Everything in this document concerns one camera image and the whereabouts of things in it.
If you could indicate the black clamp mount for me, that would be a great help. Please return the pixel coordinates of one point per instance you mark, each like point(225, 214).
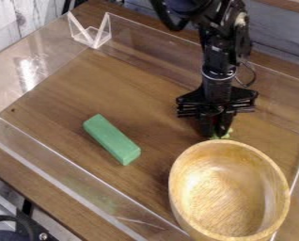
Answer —
point(31, 229)

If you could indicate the clear acrylic table enclosure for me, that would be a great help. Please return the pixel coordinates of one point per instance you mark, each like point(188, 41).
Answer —
point(128, 80)

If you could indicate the red plush strawberry toy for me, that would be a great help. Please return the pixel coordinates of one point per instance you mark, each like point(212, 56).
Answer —
point(220, 126)

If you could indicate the wooden bowl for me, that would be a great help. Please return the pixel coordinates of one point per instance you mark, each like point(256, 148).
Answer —
point(228, 192)

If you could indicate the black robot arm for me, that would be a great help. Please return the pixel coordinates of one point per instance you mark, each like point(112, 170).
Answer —
point(221, 22)

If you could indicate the green rectangular block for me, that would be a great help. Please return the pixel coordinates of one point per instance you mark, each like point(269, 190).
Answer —
point(113, 141)

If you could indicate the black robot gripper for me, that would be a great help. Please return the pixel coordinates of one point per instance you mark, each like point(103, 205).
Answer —
point(216, 98)

